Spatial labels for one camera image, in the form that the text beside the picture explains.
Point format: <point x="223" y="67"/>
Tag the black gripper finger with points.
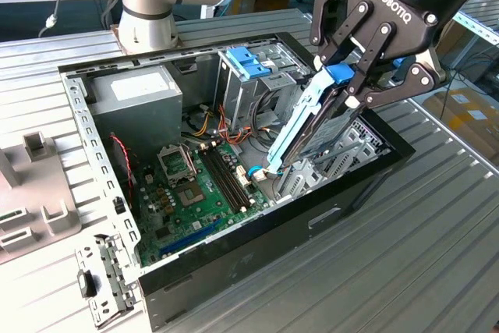
<point x="390" y="91"/>
<point x="317" y="17"/>

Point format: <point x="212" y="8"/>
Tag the hard disk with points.
<point x="298" y="118"/>

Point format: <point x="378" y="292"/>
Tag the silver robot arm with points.
<point x="144" y="17"/>

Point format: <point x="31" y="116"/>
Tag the metal disk bay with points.
<point x="302" y="185"/>

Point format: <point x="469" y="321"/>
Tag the white metal shelf rack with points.
<point x="485" y="11"/>

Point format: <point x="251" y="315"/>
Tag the blue plastic drive latch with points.
<point x="243" y="62"/>

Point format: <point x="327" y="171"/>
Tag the brown cardboard floor boxes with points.
<point x="475" y="130"/>

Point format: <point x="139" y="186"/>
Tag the grey metal drive cage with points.
<point x="238" y="95"/>

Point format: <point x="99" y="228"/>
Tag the white board connector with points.
<point x="241" y="177"/>

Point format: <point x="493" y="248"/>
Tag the black RAM slot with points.
<point x="235" y="177"/>
<point x="230" y="177"/>
<point x="219" y="177"/>
<point x="224" y="177"/>

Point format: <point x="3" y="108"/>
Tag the socket locking lever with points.
<point x="190" y="161"/>

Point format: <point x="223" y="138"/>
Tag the black open PC case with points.
<point x="273" y="255"/>

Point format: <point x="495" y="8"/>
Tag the green motherboard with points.
<point x="222" y="212"/>

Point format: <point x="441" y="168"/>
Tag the grey power supply box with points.
<point x="132" y="114"/>

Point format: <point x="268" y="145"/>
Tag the CPU socket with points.
<point x="189" y="193"/>

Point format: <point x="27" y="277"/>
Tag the blue expansion slot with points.
<point x="191" y="237"/>

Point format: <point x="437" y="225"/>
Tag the small black case clip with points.
<point x="118" y="205"/>

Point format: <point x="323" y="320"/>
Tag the grey parts rack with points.
<point x="35" y="192"/>

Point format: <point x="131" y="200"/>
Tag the black plastic case latch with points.
<point x="87" y="284"/>

